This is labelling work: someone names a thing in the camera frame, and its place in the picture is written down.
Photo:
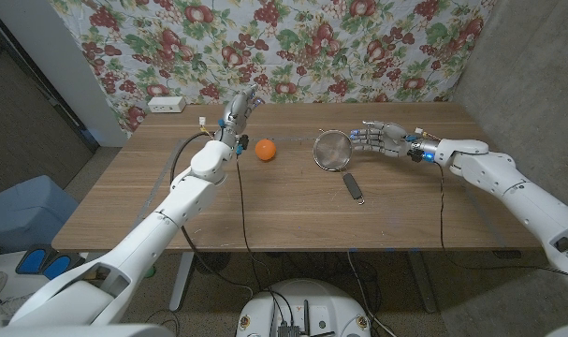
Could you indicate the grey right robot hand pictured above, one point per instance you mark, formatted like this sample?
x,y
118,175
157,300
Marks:
x,y
384,138

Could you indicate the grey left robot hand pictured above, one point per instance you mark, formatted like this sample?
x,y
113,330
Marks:
x,y
237,117

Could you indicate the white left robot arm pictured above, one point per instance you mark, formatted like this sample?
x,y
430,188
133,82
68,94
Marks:
x,y
148,234

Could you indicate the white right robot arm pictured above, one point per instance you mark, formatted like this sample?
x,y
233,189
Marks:
x,y
513,187

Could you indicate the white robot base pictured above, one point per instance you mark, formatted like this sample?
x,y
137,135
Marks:
x,y
307,299

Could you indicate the orange fruit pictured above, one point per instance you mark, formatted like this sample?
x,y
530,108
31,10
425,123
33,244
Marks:
x,y
266,150

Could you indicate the white power strip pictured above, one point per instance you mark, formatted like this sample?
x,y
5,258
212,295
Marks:
x,y
166,104

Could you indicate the floral fruit print backdrop cloth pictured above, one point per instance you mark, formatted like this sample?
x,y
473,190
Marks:
x,y
274,42

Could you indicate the black round floor fan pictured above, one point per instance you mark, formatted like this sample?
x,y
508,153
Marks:
x,y
213,263

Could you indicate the grey table leg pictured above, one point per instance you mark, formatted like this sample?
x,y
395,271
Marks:
x,y
424,285

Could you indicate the white table leg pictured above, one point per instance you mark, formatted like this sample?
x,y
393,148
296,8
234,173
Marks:
x,y
180,285

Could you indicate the blue-grey bin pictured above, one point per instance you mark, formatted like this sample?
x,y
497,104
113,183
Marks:
x,y
26,210

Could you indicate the blue and black foot pedals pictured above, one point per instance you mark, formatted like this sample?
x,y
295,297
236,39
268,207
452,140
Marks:
x,y
49,264

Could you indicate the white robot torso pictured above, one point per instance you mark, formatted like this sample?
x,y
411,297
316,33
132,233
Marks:
x,y
77,331

